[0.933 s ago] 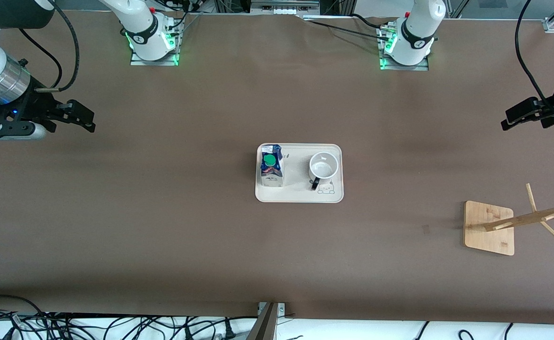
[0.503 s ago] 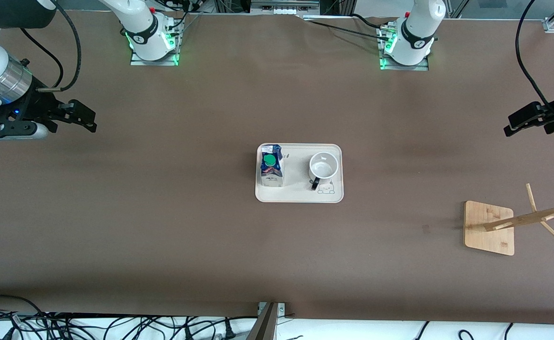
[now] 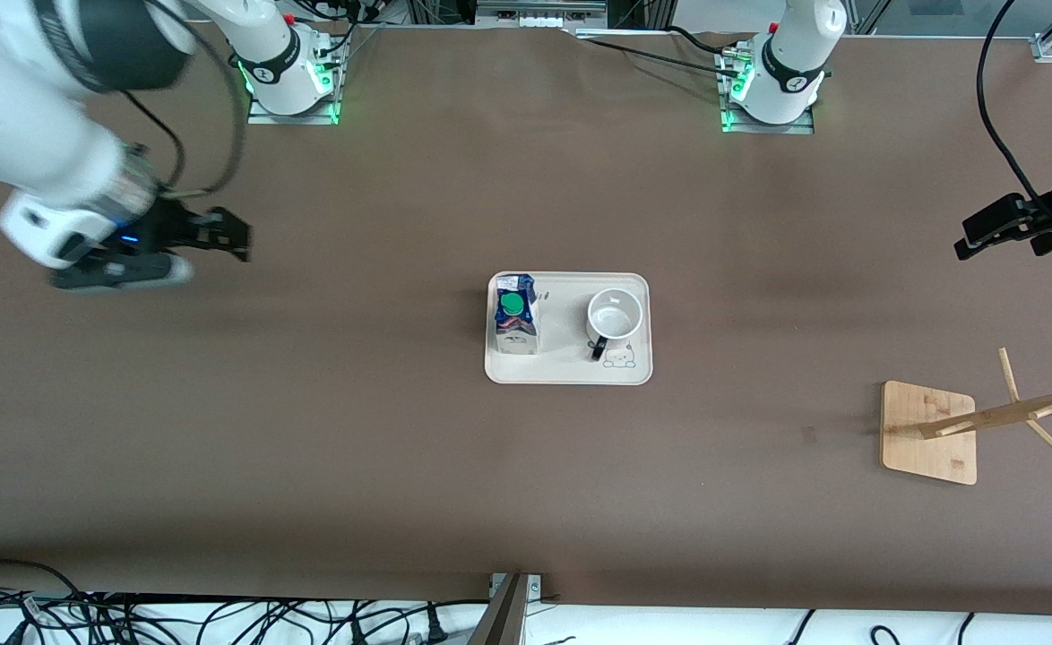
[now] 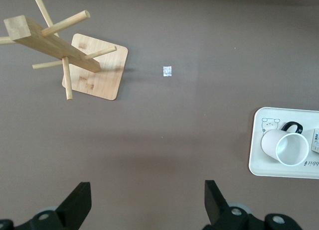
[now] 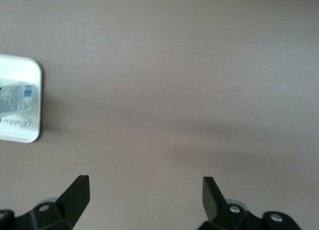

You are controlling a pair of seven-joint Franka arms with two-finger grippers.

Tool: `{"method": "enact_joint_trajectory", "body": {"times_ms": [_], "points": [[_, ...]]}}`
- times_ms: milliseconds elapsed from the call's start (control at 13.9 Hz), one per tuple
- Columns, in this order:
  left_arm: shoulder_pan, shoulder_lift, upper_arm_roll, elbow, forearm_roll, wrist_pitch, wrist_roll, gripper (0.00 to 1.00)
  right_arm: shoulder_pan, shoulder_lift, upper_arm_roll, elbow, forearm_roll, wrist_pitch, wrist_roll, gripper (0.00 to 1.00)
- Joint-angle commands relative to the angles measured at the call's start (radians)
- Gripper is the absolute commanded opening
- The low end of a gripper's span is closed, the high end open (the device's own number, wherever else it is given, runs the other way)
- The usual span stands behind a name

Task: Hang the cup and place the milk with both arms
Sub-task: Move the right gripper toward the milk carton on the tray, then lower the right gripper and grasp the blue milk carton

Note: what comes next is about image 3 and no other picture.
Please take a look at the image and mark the black floor cable bundle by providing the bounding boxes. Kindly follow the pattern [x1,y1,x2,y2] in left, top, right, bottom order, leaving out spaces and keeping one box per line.
[0,560,491,645]

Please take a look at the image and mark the blue white milk carton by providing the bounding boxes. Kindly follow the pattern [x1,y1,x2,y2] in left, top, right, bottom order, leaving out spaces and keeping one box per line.
[493,273,540,357]

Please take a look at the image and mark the metal table edge bracket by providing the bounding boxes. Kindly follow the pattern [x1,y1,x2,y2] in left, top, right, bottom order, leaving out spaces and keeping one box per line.
[468,572,543,645]

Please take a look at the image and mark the wooden cup rack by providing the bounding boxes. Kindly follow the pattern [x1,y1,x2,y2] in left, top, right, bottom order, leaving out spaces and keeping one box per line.
[880,348,1052,486]

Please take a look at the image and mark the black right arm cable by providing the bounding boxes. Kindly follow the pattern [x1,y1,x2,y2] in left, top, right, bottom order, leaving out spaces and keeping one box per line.
[121,0,251,200]

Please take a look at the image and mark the black table cable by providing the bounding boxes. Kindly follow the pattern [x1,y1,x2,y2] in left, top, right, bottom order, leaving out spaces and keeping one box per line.
[571,25,744,80]

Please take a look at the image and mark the white mug black handle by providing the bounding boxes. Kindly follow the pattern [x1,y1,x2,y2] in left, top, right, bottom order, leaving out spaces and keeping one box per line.
[586,288,645,363]

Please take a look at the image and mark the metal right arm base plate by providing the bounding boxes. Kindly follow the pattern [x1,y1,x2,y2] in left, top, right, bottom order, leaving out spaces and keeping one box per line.
[246,22,341,125]

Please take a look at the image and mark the white power strip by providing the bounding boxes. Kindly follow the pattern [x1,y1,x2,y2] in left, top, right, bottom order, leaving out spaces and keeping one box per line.
[475,0,608,30]

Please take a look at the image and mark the cream rabbit print tray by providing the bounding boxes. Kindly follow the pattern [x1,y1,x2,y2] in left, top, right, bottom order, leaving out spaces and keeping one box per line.
[485,271,652,386]

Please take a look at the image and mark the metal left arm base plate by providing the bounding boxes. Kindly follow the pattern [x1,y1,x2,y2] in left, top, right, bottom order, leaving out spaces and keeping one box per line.
[719,45,816,136]

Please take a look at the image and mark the black base cable bundle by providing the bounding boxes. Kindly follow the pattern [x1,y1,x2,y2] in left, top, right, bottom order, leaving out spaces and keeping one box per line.
[286,0,385,71]

